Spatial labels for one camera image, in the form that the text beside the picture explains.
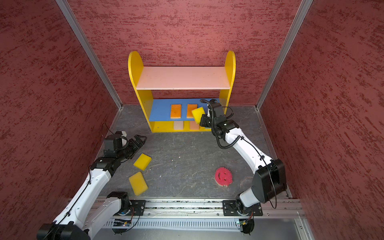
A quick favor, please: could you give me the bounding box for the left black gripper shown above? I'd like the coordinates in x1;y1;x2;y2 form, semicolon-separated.
117;134;148;161

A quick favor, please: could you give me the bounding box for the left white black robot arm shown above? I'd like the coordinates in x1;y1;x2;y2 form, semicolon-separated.
37;131;147;240

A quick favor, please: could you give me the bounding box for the circuit board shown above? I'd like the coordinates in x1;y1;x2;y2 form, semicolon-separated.
238;220;254;228
113;219;132;227

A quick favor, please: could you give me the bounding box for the left circuit board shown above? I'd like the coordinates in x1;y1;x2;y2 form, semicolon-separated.
113;219;132;227

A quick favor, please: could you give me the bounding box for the pink round smiley sponge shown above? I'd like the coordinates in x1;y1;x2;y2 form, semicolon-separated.
215;167;233;187

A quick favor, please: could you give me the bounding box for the cream white sponge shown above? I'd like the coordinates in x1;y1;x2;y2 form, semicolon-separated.
173;121;184;131

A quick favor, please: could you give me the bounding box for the yellow shelf unit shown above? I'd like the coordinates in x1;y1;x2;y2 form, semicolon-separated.
128;51;236;133

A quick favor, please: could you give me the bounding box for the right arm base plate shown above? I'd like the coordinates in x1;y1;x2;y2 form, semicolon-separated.
222;200;263;217

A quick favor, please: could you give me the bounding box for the small yellow square sponge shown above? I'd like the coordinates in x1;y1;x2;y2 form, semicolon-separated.
192;107;206;125

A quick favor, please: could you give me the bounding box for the large yellow sponge front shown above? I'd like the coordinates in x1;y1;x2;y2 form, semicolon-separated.
129;172;148;196

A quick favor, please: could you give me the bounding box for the salmon pink sponge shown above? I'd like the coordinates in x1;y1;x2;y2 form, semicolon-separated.
190;121;200;131

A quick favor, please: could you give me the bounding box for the orange sponge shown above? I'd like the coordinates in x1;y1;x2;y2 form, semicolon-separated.
170;104;182;119
187;104;198;119

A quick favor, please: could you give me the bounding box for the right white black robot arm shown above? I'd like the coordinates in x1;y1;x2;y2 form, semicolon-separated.
195;99;287;215

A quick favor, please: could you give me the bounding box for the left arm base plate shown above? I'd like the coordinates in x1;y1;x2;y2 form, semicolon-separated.
128;200;147;216

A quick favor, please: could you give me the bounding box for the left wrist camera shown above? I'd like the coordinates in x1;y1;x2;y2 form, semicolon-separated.
116;131;127;137

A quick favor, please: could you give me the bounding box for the aluminium front rail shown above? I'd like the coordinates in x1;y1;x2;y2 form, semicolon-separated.
142;198;306;219

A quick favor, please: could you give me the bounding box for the right circuit board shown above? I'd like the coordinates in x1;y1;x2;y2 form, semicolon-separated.
238;220;254;228

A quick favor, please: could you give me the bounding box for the yellow sponge near left gripper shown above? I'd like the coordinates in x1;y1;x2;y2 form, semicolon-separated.
134;154;152;171

